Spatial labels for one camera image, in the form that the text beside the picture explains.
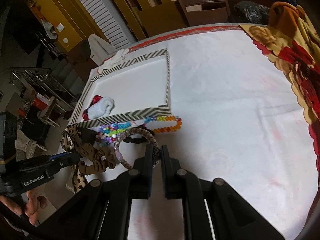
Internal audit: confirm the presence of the braided pink grey hairband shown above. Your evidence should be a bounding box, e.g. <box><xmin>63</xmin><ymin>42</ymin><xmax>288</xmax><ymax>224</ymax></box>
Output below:
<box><xmin>114</xmin><ymin>127</ymin><xmax>160</xmax><ymax>170</ymax></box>

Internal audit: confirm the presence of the black scrunchie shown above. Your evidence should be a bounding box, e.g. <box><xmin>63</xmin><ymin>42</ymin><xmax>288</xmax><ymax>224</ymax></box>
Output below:
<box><xmin>121</xmin><ymin>127</ymin><xmax>155</xmax><ymax>144</ymax></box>

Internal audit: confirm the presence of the leopard print bow scrunchie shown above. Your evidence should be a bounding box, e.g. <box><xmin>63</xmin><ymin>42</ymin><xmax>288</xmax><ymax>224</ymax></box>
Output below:
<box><xmin>60</xmin><ymin>124</ymin><xmax>117</xmax><ymax>193</ymax></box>

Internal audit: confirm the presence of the colourful bead bracelet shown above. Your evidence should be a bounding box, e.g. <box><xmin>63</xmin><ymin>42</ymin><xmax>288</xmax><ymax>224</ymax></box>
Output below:
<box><xmin>96</xmin><ymin>121</ymin><xmax>137</xmax><ymax>148</ymax></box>

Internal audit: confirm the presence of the white fluffy scrunchie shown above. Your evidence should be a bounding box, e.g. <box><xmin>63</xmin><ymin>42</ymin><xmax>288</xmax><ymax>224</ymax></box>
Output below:
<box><xmin>87</xmin><ymin>95</ymin><xmax>114</xmax><ymax>120</ymax></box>

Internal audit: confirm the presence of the red satin bow clip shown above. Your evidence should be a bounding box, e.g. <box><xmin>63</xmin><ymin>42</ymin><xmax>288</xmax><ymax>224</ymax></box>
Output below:
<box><xmin>81</xmin><ymin>95</ymin><xmax>104</xmax><ymax>121</ymax></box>

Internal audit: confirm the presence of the person's left hand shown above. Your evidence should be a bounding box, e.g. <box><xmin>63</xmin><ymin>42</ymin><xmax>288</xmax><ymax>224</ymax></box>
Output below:
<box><xmin>1</xmin><ymin>187</ymin><xmax>48</xmax><ymax>225</ymax></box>

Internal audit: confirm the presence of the white table cloth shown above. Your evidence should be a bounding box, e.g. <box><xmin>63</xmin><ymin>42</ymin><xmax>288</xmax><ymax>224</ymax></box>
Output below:
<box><xmin>57</xmin><ymin>26</ymin><xmax>318</xmax><ymax>240</ymax></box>

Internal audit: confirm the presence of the striped tray box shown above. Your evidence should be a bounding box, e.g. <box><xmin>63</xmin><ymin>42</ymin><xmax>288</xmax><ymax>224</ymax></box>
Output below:
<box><xmin>69</xmin><ymin>48</ymin><xmax>171</xmax><ymax>128</ymax></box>

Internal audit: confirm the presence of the metal rack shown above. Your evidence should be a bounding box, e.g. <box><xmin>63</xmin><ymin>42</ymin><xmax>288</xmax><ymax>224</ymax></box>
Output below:
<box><xmin>10</xmin><ymin>67</ymin><xmax>75</xmax><ymax>127</ymax></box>

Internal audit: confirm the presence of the white cotton glove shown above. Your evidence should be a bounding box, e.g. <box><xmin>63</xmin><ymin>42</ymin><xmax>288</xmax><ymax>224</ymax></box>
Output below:
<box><xmin>97</xmin><ymin>48</ymin><xmax>130</xmax><ymax>74</ymax></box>

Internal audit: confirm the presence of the white garment on chair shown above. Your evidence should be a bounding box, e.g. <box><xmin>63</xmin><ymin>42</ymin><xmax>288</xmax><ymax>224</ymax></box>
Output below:
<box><xmin>88</xmin><ymin>34</ymin><xmax>116</xmax><ymax>66</ymax></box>

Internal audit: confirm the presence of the wooden chair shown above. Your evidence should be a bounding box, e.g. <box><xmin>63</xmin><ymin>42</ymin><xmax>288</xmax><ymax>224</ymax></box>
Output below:
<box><xmin>176</xmin><ymin>0</ymin><xmax>231</xmax><ymax>27</ymax></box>

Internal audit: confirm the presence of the orange red floral blanket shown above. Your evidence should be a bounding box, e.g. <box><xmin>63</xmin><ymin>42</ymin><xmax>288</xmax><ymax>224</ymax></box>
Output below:
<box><xmin>238</xmin><ymin>0</ymin><xmax>320</xmax><ymax>173</ymax></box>

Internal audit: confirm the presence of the black plastic bag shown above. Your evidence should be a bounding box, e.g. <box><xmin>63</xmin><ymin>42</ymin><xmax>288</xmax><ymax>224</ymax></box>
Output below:
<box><xmin>233</xmin><ymin>1</ymin><xmax>270</xmax><ymax>25</ymax></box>

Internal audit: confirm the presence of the white louvered door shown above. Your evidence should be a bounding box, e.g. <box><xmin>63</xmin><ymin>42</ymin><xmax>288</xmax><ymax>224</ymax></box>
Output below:
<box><xmin>79</xmin><ymin>0</ymin><xmax>136</xmax><ymax>50</ymax></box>

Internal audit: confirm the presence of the wall light switch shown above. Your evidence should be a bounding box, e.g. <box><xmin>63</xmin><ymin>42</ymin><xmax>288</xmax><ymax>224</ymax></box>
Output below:
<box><xmin>56</xmin><ymin>23</ymin><xmax>64</xmax><ymax>32</ymax></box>

